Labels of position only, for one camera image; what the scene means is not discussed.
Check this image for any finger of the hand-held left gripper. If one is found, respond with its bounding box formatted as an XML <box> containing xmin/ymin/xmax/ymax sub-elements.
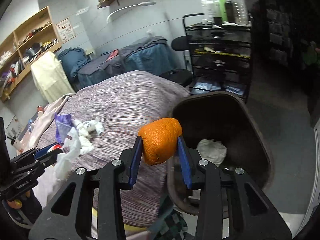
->
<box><xmin>37</xmin><ymin>150</ymin><xmax>64</xmax><ymax>170</ymax></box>
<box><xmin>34</xmin><ymin>142</ymin><xmax>62</xmax><ymax>160</ymax></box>

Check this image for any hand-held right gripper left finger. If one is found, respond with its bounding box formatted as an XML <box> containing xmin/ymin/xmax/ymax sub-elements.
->
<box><xmin>28</xmin><ymin>135</ymin><xmax>144</xmax><ymax>240</ymax></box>

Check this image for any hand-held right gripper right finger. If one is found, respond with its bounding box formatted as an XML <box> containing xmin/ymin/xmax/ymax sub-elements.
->
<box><xmin>177</xmin><ymin>135</ymin><xmax>293</xmax><ymax>240</ymax></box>

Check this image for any white plastic bag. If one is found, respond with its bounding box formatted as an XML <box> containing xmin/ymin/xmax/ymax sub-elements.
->
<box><xmin>54</xmin><ymin>126</ymin><xmax>83</xmax><ymax>180</ymax></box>

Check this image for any white face mask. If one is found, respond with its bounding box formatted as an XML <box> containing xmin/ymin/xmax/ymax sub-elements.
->
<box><xmin>196</xmin><ymin>139</ymin><xmax>227</xmax><ymax>167</ymax></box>

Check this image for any orange peel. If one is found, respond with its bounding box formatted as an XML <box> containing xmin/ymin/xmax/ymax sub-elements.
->
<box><xmin>138</xmin><ymin>117</ymin><xmax>183</xmax><ymax>166</ymax></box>

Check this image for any black trash bin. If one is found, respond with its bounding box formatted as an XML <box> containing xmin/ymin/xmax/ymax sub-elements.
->
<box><xmin>166</xmin><ymin>91</ymin><xmax>275</xmax><ymax>217</ymax></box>

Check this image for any drink cup with straw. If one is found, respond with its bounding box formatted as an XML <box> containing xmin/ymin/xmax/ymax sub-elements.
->
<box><xmin>11</xmin><ymin>135</ymin><xmax>24</xmax><ymax>153</ymax></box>

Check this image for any purple wrapper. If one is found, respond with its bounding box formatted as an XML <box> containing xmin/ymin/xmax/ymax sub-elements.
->
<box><xmin>54</xmin><ymin>113</ymin><xmax>73</xmax><ymax>143</ymax></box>

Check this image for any crumpled white tissue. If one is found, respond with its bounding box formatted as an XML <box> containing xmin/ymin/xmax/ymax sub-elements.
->
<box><xmin>79</xmin><ymin>135</ymin><xmax>94</xmax><ymax>155</ymax></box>

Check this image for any crumpled white printed wrapper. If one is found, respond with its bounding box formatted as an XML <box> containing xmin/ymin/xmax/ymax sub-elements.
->
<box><xmin>72</xmin><ymin>118</ymin><xmax>104</xmax><ymax>137</ymax></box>

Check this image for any person's checkered clothing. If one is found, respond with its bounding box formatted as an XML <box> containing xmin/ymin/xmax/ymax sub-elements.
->
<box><xmin>149</xmin><ymin>205</ymin><xmax>188</xmax><ymax>240</ymax></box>

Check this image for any purple striped blanket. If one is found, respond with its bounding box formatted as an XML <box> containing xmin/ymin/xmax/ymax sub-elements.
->
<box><xmin>37</xmin><ymin>70</ymin><xmax>190</xmax><ymax>228</ymax></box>

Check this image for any cream cloth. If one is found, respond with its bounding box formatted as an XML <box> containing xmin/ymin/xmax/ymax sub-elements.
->
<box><xmin>30</xmin><ymin>51</ymin><xmax>75</xmax><ymax>103</ymax></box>

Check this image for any blue bedding pile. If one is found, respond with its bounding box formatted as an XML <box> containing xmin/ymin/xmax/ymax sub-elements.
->
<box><xmin>57</xmin><ymin>47</ymin><xmax>89</xmax><ymax>85</ymax></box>

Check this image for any black metal cart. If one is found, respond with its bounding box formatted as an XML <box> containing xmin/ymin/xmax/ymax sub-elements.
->
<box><xmin>184</xmin><ymin>14</ymin><xmax>253</xmax><ymax>103</ymax></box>

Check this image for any wooden cubby shelf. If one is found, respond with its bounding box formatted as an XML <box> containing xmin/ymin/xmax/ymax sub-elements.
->
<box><xmin>0</xmin><ymin>6</ymin><xmax>62</xmax><ymax>103</ymax></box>

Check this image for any dark display rack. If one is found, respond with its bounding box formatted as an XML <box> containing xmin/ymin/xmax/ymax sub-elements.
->
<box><xmin>266</xmin><ymin>7</ymin><xmax>295</xmax><ymax>67</ymax></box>

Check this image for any white floor lamp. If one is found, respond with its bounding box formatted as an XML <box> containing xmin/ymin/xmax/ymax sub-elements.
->
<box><xmin>106</xmin><ymin>1</ymin><xmax>157</xmax><ymax>23</ymax></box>

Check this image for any white pump bottle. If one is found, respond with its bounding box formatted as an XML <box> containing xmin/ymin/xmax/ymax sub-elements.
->
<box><xmin>201</xmin><ymin>0</ymin><xmax>218</xmax><ymax>25</ymax></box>

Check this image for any dark pump bottle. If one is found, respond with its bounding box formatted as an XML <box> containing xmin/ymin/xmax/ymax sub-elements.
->
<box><xmin>224</xmin><ymin>0</ymin><xmax>235</xmax><ymax>23</ymax></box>

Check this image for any green bottle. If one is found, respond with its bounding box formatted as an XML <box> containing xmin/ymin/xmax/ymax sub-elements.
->
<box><xmin>217</xmin><ymin>0</ymin><xmax>227</xmax><ymax>22</ymax></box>

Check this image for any clear bottle red cap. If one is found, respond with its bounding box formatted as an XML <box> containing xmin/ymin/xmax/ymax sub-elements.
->
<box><xmin>231</xmin><ymin>0</ymin><xmax>248</xmax><ymax>25</ymax></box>

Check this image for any wall poster with code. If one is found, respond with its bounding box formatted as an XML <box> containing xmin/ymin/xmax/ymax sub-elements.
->
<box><xmin>6</xmin><ymin>115</ymin><xmax>24</xmax><ymax>137</ymax></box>

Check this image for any small wall poster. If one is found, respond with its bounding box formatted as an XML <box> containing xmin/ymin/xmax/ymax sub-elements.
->
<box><xmin>55</xmin><ymin>18</ymin><xmax>76</xmax><ymax>42</ymax></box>

